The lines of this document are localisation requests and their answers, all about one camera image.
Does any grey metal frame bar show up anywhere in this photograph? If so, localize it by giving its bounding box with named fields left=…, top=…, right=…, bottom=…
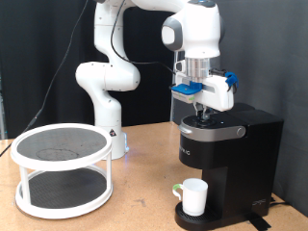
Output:
left=0, top=71, right=7, bottom=141

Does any long black camera cable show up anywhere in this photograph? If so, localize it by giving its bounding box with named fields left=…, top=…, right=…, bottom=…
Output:
left=0, top=0, right=178, bottom=158

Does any black power cord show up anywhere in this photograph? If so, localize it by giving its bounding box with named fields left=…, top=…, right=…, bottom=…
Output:
left=269, top=195, right=292, bottom=207

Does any white mug green taped handle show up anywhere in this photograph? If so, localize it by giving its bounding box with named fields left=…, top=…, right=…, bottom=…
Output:
left=171, top=177, right=209, bottom=217

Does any white two-tier turntable stand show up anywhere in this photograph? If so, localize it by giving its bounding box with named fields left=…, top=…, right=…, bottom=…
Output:
left=10, top=122, right=114, bottom=220

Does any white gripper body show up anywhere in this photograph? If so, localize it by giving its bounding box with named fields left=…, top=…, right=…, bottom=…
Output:
left=178, top=75, right=236, bottom=113

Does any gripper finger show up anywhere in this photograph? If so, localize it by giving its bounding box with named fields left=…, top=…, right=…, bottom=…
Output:
left=193, top=102, right=204, bottom=122
left=203, top=106, right=214, bottom=122

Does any black Keurig coffee machine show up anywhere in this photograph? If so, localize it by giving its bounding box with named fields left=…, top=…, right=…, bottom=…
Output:
left=174, top=102, right=285, bottom=231

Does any wrist camera blue mount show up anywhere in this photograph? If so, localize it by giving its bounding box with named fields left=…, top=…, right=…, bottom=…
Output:
left=170, top=81, right=204, bottom=105

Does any large blue cable clip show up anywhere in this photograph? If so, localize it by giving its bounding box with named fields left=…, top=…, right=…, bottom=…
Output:
left=223, top=71, right=240, bottom=93

